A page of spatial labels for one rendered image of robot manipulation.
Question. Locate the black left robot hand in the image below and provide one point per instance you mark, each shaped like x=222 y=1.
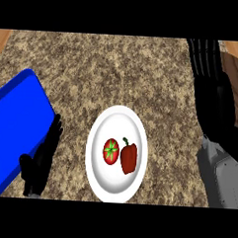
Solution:
x=45 y=156

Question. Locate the brown wooden bowl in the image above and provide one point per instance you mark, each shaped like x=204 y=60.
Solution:
x=236 y=91

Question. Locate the blue cutting board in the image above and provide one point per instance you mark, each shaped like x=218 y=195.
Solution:
x=15 y=128

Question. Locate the red bell pepper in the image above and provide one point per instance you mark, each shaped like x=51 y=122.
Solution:
x=128 y=158

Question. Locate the red tomato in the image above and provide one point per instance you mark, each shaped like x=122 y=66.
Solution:
x=110 y=151

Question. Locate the white round plate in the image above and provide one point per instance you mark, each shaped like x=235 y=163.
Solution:
x=116 y=153

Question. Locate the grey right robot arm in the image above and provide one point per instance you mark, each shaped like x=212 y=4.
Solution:
x=220 y=179

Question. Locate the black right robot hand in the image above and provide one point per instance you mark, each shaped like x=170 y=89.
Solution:
x=213 y=99

